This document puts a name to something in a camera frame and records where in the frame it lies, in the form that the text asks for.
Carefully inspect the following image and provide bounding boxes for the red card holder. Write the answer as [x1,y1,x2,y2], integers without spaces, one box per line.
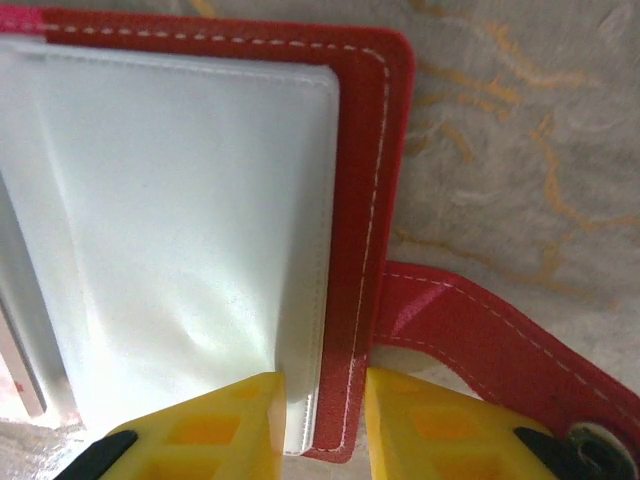
[0,4,640,464]

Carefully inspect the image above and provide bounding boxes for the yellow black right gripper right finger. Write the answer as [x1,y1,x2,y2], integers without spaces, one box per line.
[364,367,640,480]

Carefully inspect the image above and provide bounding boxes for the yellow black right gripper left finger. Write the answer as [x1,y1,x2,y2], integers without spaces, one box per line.
[64,369,289,480]

